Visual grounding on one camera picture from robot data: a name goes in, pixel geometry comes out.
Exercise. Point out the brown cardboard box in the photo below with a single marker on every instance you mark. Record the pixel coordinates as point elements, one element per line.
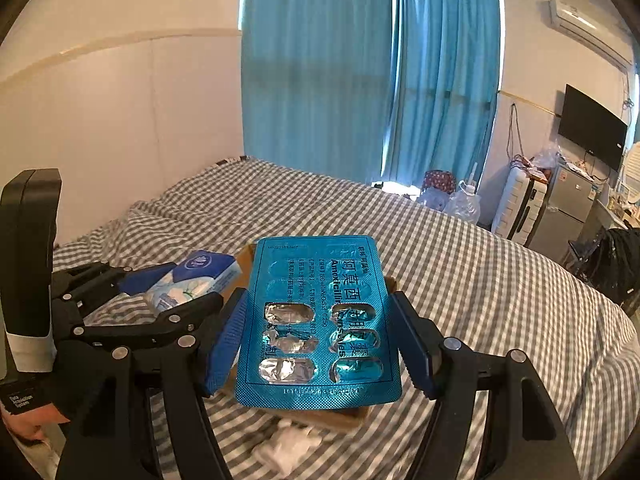
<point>327,416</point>

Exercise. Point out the person's left hand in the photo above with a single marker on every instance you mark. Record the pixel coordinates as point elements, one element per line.
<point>22,426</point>

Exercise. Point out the white suitcase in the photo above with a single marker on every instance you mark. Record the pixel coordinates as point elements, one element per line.
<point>520,207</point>

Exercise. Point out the large clear water bottle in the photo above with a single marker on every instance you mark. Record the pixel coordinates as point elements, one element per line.
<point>464,205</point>

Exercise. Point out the white air conditioner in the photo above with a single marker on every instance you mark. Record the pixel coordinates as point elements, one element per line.
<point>580,25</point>

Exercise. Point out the blue white tissue pack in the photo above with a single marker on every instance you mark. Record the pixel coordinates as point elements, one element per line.
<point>200,280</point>

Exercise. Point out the dark red patterned bag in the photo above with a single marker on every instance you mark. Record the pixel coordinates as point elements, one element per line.
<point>439,180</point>

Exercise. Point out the blue pill blister pack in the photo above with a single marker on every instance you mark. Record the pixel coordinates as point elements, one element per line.
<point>320,320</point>

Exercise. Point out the black backpack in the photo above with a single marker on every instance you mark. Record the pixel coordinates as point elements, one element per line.
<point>620,260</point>

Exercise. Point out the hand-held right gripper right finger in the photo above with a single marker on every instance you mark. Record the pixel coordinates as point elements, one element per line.
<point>416,345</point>

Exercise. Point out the dark folding chair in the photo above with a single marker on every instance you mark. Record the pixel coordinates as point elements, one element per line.
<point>582,252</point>

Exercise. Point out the blue curtain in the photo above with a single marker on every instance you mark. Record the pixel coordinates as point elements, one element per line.
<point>445,75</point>
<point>320,70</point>

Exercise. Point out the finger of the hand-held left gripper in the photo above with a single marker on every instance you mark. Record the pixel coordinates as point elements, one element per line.
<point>142,280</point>
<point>167,319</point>

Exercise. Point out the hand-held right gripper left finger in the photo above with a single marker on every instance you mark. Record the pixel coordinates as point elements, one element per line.
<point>226,345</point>

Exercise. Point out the black wall television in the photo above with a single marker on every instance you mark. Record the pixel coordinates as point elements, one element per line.
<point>592,127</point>

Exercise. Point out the grey mini fridge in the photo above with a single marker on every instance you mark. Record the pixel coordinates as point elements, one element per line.
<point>570,210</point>

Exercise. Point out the clear plastic bag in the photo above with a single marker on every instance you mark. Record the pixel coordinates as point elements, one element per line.
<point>546,156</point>

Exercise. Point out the clear plastic water jug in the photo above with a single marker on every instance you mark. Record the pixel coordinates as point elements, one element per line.
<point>434,200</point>

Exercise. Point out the crumpled white tissue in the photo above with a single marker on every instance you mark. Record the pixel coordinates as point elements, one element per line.
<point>287,445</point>

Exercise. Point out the grey checkered bed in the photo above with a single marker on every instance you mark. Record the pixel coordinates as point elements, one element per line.
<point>500,310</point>

